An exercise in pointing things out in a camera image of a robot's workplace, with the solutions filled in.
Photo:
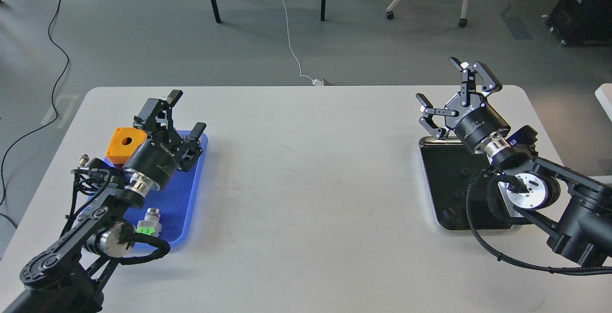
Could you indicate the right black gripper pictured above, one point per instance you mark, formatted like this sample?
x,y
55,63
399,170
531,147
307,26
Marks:
x,y
475,121

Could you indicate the black equipment case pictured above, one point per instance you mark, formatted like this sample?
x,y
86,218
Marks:
x,y
582,22

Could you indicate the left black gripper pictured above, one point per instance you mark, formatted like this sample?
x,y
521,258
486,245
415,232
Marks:
x,y
164,151

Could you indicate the orange box with hole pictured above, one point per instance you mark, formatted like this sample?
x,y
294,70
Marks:
x,y
123,144

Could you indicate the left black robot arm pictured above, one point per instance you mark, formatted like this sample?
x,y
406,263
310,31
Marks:
x,y
70,275

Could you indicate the blue plastic tray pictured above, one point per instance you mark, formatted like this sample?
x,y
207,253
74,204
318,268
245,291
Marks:
x,y
175,202

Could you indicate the white object at edge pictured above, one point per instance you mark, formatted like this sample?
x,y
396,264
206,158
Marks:
x,y
604,97

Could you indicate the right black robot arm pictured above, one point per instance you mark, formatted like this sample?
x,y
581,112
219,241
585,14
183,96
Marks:
x,y
481,176

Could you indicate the silver metal tray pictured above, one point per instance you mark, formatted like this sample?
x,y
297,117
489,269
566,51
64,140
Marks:
x,y
448,166

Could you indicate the green silver push button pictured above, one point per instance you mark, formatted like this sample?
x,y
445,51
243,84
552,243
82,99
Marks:
x,y
150,224

